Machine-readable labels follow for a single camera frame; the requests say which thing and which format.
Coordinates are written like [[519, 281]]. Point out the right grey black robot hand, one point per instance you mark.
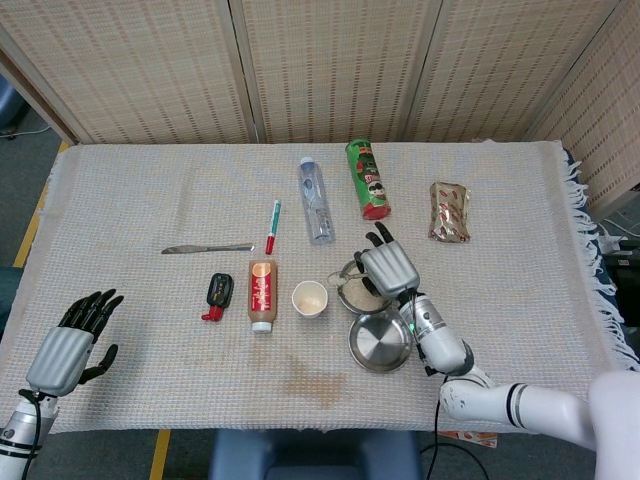
[[390, 272]]

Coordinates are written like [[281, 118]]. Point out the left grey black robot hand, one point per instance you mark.
[[59, 357]]

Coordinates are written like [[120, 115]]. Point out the small metal spoon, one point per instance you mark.
[[334, 276]]

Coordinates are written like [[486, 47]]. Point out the blue robot base seat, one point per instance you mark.
[[310, 455]]

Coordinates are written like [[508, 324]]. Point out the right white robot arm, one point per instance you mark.
[[442, 345]]

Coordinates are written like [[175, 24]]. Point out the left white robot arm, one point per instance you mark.
[[20, 430]]

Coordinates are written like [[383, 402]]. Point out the steel bowl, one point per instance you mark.
[[350, 306]]

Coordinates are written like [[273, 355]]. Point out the empty steel plate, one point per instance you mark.
[[377, 342]]

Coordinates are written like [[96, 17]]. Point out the white paper cup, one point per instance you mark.
[[310, 300]]

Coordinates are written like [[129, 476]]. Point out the gold snack packet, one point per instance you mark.
[[450, 212]]

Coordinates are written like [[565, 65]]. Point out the green chips can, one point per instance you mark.
[[367, 180]]

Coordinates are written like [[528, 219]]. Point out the clear plastic water bottle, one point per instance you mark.
[[315, 200]]

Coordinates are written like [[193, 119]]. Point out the red green white marker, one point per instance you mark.
[[274, 225]]

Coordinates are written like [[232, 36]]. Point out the brown sauce bottle white cap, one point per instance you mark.
[[262, 295]]

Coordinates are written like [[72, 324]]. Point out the black red small gadget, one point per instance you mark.
[[221, 289]]

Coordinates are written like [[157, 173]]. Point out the metal table knife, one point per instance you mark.
[[200, 249]]

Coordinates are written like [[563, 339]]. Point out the white woven tablecloth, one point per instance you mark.
[[150, 200]]

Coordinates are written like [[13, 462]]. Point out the orange printed packet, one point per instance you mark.
[[470, 437]]

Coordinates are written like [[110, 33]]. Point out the woven bamboo folding screen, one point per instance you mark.
[[325, 75]]

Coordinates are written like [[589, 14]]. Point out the black box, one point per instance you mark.
[[625, 280]]

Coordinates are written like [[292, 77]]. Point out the blue chair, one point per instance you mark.
[[10, 107]]

